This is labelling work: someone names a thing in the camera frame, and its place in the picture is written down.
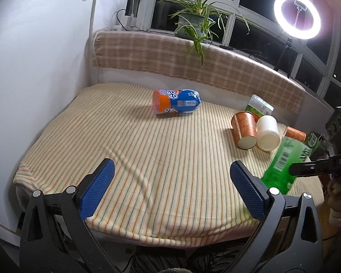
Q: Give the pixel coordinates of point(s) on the striped table cloth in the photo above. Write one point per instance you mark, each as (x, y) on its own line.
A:
(172, 186)

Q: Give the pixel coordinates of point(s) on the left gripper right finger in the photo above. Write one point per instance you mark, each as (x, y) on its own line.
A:
(288, 237)

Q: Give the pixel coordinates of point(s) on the plaid bench cushion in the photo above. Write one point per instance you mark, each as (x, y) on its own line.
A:
(175, 57)

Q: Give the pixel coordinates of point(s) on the white plastic cup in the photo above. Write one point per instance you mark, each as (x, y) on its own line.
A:
(268, 137)

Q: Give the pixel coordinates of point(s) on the green white label cup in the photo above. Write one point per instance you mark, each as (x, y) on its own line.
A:
(258, 107)

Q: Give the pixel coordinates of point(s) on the orange patterned cup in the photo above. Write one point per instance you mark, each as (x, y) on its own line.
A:
(295, 134)

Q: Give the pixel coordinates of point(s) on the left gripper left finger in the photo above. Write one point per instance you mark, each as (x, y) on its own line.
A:
(55, 236)

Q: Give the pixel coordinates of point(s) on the ring light tripod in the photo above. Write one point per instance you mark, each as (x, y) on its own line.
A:
(285, 53)

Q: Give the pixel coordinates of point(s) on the green paper bag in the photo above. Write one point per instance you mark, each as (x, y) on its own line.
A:
(313, 141)

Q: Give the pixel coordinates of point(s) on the orange paper cup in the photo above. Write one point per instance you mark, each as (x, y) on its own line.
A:
(244, 130)

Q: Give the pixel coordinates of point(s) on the spider plant in pot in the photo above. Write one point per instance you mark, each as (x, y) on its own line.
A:
(200, 21)

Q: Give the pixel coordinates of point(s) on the green tea cup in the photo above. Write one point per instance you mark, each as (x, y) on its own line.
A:
(277, 175)

